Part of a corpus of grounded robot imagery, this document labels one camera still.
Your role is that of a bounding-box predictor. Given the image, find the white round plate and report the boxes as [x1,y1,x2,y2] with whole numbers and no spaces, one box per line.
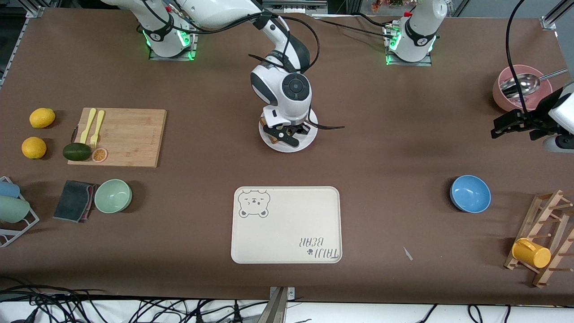
[259,108,318,153]

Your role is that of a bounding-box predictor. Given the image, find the pink bowl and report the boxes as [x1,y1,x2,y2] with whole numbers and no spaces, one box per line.
[492,65,553,113]

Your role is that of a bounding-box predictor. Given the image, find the metal ladle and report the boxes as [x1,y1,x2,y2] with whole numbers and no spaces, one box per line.
[500,68,568,98]

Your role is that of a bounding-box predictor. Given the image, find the blue bowl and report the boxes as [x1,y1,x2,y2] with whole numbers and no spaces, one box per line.
[450,175,491,213]

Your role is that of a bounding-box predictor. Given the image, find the cream bear print tray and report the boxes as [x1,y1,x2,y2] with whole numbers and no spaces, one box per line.
[230,186,343,264]

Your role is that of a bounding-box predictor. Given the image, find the wooden mug rack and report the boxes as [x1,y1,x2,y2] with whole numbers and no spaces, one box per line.
[504,189,574,288]

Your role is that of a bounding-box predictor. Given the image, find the yellow mug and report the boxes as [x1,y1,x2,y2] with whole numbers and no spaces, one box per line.
[512,238,552,269]

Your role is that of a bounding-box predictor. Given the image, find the grey metal box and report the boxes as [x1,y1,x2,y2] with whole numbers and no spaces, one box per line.
[261,0,329,14]

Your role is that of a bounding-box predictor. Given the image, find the wooden cutting board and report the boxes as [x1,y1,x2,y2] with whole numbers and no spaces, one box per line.
[67,108,167,168]

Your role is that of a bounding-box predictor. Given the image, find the pale green bowl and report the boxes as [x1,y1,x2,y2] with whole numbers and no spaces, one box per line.
[94,179,133,214]

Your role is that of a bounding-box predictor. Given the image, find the yellow plastic fork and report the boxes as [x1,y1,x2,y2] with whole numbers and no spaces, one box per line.
[90,110,105,149]

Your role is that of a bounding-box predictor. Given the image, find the yellow plastic knife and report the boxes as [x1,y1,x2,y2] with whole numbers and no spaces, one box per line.
[80,108,97,145]

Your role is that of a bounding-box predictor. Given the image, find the green avocado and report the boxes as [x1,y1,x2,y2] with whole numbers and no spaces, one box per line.
[62,143,92,162]

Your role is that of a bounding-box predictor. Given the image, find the grey and pink folded cloth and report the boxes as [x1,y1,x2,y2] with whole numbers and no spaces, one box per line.
[53,180,98,223]

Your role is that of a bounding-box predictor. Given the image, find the yellow lemon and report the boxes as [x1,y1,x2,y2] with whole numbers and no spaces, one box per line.
[22,137,47,160]
[30,108,56,129]

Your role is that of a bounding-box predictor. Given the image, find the pale green cup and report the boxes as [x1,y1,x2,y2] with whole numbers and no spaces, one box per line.
[0,196,31,224]

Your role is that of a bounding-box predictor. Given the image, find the pale blue cup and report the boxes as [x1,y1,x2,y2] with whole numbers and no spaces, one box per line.
[0,181,21,199]

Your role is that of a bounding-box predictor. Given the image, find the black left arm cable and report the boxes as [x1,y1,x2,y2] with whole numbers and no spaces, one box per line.
[505,0,529,115]

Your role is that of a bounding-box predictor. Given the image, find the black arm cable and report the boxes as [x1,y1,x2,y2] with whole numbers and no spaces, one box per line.
[505,0,529,115]
[135,0,346,133]

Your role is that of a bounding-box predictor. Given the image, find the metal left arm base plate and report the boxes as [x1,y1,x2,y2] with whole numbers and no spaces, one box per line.
[385,22,434,67]

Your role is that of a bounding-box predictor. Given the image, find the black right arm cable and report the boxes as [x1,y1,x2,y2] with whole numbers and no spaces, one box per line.
[135,0,346,133]

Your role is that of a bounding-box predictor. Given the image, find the aluminium frame profile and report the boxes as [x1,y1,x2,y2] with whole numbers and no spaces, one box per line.
[540,0,574,31]

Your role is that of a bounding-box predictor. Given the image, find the black base power cable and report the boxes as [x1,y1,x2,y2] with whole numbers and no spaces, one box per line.
[312,13,395,41]

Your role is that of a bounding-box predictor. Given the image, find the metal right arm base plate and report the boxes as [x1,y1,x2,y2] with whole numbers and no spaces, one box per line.
[149,18,200,61]

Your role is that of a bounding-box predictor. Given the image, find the grey metal mount bracket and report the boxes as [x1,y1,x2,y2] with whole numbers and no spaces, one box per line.
[265,286,296,323]

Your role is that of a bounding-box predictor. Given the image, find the thin black floor cables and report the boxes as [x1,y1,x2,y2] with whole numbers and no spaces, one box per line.
[415,304,512,323]

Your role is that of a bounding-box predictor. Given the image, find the white wire rack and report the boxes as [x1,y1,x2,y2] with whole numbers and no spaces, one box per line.
[0,176,40,248]

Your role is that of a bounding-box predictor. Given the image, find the tangled black floor cables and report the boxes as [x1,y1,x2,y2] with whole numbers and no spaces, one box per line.
[0,278,270,323]

